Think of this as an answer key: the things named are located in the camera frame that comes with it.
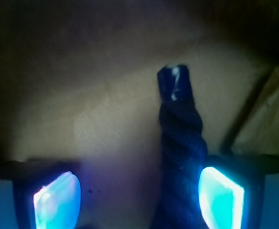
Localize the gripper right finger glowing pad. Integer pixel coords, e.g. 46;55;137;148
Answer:
198;155;279;229

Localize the dark blue twisted rope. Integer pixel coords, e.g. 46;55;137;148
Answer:
150;63;211;229

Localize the brown paper bag bin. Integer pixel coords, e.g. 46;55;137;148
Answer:
0;0;279;229

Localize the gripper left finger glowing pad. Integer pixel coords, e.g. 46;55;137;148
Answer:
0;161;82;229

